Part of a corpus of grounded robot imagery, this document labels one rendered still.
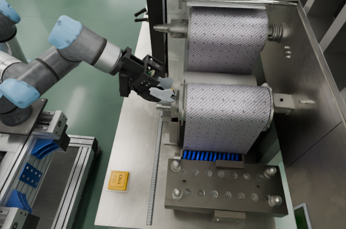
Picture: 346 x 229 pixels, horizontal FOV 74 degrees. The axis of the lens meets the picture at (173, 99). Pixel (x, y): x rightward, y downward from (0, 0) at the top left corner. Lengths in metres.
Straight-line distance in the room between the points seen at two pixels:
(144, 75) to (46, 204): 1.42
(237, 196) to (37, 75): 0.69
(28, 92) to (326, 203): 0.71
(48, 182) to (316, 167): 1.65
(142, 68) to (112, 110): 1.69
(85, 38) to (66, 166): 1.42
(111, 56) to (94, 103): 1.80
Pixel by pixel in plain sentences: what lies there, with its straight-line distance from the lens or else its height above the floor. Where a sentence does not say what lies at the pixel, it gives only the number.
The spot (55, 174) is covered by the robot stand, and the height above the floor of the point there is 0.21.
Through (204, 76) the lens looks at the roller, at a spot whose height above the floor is 1.23.
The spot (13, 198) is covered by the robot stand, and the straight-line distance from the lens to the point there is 1.41.
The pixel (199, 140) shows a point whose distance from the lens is 0.81.
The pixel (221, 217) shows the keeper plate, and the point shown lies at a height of 1.01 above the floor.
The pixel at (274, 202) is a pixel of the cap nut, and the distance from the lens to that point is 0.87.
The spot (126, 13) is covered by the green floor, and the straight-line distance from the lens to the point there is 3.35.
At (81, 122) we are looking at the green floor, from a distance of 2.28.
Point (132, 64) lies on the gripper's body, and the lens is 0.59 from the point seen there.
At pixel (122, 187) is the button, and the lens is 0.97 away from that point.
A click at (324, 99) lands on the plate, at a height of 1.41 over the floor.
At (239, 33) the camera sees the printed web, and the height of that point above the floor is 1.38.
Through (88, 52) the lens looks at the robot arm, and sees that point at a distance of 0.57.
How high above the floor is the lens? 1.84
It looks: 55 degrees down
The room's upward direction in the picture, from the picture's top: straight up
